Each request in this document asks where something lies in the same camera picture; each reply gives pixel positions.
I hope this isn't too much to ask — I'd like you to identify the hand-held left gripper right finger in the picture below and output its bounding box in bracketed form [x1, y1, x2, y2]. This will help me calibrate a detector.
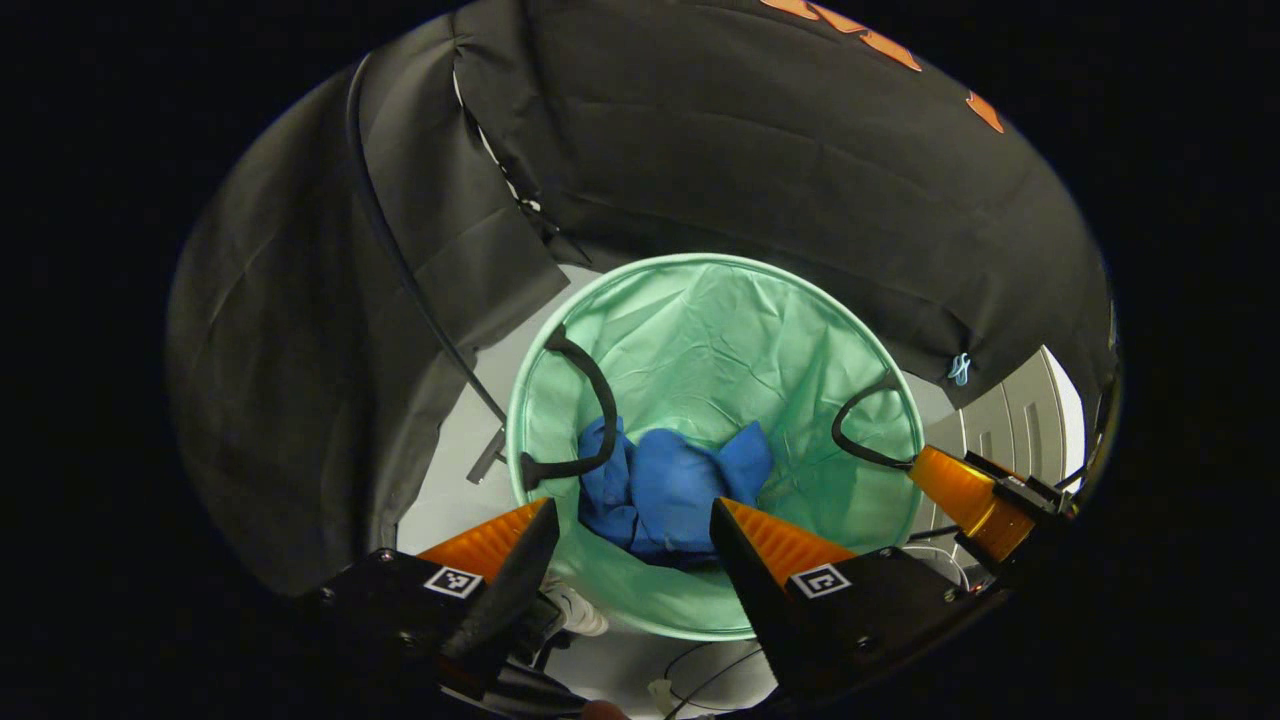
[710, 497, 979, 703]

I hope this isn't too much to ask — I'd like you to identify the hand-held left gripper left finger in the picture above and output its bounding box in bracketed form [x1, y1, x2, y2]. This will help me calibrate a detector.
[318, 497, 561, 701]

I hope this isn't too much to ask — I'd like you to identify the blue corduroy jacket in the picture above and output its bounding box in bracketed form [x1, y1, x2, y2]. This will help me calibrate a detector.
[578, 415, 776, 571]

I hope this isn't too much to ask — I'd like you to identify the green fabric laundry hamper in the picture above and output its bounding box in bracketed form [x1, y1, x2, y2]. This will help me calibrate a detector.
[505, 252, 926, 641]

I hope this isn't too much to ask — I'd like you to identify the black metal clothes rack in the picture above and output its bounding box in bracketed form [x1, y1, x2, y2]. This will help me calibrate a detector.
[345, 55, 511, 486]

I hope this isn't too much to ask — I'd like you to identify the white shoe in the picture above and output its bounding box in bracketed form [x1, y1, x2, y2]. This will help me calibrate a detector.
[540, 580, 611, 639]

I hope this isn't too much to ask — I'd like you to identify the white panelled door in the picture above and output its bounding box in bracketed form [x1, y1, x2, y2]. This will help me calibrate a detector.
[905, 345, 1089, 591]

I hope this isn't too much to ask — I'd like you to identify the black backdrop cloth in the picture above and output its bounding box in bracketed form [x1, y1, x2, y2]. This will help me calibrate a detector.
[165, 0, 1119, 599]

